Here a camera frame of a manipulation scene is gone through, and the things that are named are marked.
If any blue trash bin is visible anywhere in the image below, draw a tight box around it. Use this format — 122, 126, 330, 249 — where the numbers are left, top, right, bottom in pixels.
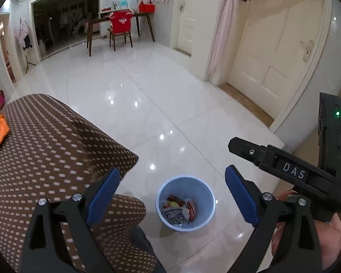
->
155, 176, 216, 232

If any person's right hand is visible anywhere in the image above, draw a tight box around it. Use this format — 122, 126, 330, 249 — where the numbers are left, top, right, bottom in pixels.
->
271, 190, 341, 270

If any brown polka dot tablecloth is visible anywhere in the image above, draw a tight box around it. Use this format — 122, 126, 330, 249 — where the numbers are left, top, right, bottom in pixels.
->
0, 94, 157, 272

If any cream panel door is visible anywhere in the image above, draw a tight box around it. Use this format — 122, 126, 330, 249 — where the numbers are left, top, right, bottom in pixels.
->
228, 0, 324, 119

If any pink lace curtain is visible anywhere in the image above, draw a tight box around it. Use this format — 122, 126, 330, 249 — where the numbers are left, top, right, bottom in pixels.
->
208, 0, 250, 86

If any coat rack with clothes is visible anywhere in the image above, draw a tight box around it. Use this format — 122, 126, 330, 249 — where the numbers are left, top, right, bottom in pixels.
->
16, 18, 37, 72

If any dark wooden dining table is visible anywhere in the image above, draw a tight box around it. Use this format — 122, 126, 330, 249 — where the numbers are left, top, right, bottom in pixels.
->
87, 10, 155, 57

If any white door with red sign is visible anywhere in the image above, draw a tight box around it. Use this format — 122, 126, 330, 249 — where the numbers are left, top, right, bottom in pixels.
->
177, 0, 199, 56

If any chair with red cover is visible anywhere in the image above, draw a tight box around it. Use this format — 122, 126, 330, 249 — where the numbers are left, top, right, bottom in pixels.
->
108, 10, 133, 51

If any red basket on table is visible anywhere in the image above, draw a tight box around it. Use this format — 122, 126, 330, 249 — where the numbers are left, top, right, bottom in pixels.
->
138, 0, 155, 14

